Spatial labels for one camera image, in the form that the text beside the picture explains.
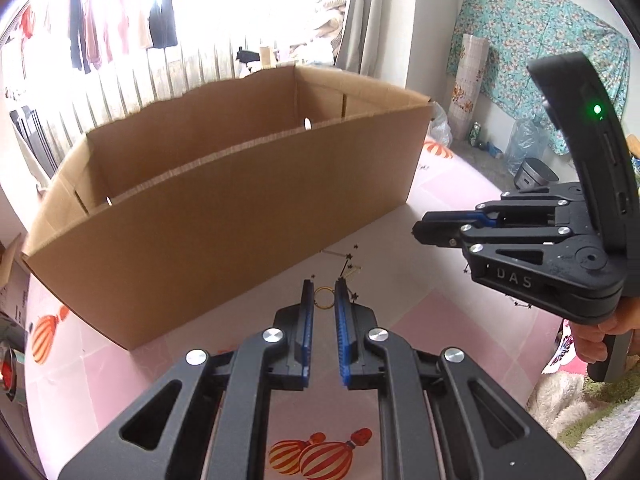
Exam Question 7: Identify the right hand holding grip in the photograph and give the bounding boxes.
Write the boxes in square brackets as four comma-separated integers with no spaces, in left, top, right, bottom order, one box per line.
[570,297,640,364]

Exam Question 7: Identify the silver rice cooker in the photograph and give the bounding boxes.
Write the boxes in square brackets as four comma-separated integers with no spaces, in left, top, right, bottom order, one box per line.
[514,157,559,190]

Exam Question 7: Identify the green drink can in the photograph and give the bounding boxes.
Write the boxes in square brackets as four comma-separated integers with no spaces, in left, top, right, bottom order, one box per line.
[468,122,482,148]

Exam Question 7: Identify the clear water jug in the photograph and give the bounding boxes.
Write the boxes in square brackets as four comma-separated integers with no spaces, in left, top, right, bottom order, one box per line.
[504,119,548,176]

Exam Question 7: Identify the white plastic bag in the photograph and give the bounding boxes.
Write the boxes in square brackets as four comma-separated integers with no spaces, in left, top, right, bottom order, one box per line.
[427,102,452,148]

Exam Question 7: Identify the rolled patterned wallpaper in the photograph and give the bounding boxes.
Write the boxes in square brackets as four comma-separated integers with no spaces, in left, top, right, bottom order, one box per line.
[448,34,489,140]

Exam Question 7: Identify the large brown cardboard box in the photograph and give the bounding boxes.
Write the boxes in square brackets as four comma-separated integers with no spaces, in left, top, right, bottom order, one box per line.
[23,66,433,350]

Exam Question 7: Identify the teal floral cloth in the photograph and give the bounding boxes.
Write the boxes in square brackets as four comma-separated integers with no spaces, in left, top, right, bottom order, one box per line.
[447,0,639,148]

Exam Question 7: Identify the grey curtain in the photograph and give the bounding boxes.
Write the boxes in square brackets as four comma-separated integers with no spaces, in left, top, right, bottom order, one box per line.
[335,0,416,87]

